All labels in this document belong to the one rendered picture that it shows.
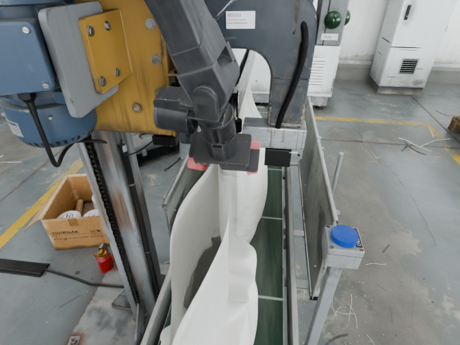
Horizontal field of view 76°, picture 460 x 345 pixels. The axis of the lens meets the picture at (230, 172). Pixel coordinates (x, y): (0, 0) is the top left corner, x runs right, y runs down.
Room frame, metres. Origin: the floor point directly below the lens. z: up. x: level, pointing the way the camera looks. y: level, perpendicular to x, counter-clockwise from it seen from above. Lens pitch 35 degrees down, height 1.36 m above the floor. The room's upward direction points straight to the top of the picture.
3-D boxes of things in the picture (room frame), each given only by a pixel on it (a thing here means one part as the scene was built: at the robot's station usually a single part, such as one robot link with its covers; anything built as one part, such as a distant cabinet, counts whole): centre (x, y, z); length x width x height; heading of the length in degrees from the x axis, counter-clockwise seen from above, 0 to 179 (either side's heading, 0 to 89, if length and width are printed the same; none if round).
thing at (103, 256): (1.03, 0.68, 0.12); 0.15 x 0.08 x 0.23; 172
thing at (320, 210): (1.17, -0.39, 0.54); 1.05 x 0.02 x 0.41; 172
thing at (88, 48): (0.60, 0.25, 1.23); 0.28 x 0.07 x 0.16; 172
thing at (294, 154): (0.63, -0.13, 0.98); 0.09 x 0.05 x 0.05; 82
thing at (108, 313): (0.83, 0.48, 0.10); 0.50 x 0.42 x 0.20; 172
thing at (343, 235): (0.49, -0.27, 0.84); 0.06 x 0.06 x 0.02
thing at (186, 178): (1.24, 0.14, 0.54); 1.05 x 0.02 x 0.41; 172
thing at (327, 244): (0.49, -0.27, 0.81); 0.08 x 0.08 x 0.06; 82
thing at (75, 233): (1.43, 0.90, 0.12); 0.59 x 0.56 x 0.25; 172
